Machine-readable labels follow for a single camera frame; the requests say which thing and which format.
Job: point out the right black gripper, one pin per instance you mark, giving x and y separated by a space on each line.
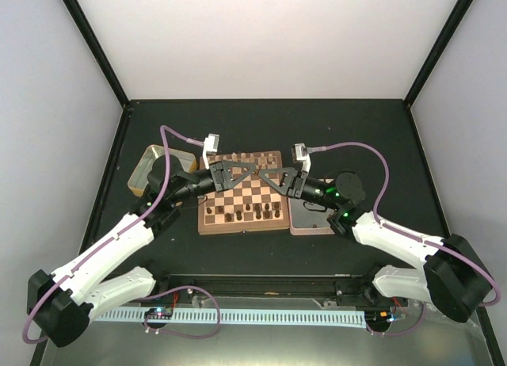
292 182

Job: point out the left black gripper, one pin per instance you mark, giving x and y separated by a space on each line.
218 166

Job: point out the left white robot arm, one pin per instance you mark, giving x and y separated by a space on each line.
64 302

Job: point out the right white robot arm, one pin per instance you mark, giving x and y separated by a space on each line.
445 272

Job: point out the wooden chess board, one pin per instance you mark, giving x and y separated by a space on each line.
252 190

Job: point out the left circuit board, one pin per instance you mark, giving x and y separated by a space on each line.
163 313

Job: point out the circuit board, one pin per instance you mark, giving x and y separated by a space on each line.
163 313
383 316

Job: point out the right circuit board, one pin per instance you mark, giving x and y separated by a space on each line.
383 316

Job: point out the pink metal tin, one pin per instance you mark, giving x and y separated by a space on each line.
310 206

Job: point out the gold metal tin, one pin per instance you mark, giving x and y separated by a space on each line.
138 180

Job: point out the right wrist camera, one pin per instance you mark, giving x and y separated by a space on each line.
301 154

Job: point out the white slotted cable duct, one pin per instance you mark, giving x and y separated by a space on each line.
249 317

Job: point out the left black frame post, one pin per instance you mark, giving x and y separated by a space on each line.
84 27

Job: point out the black frame post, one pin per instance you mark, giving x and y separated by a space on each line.
84 27
444 37

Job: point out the right black frame post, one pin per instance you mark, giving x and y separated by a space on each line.
444 37

